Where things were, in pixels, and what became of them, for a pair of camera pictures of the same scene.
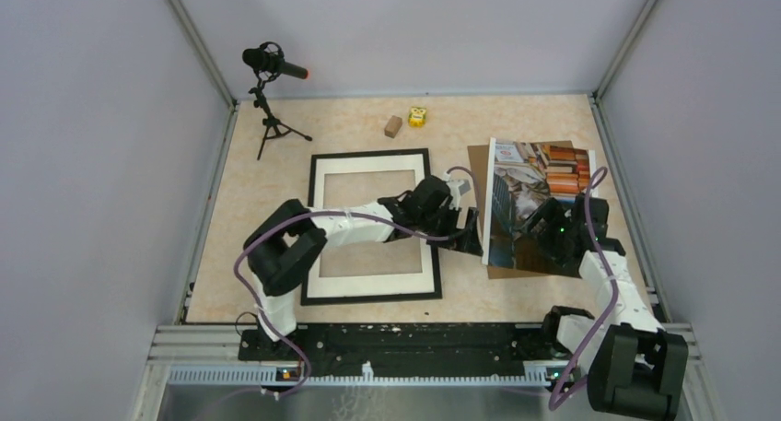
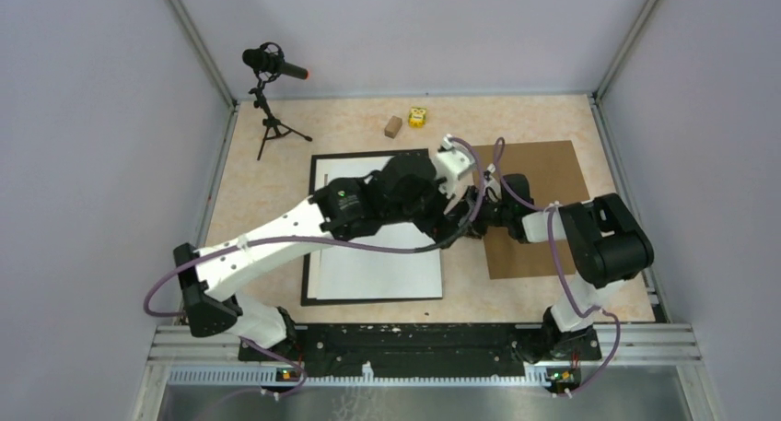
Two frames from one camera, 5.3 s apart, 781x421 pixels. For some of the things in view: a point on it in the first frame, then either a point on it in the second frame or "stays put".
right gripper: (553, 213) -> (482, 228)
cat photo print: (518, 177) -> (363, 273)
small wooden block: (393, 126) stays put
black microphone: (269, 63) stays put
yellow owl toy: (417, 117) stays put
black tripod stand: (274, 129) stays put
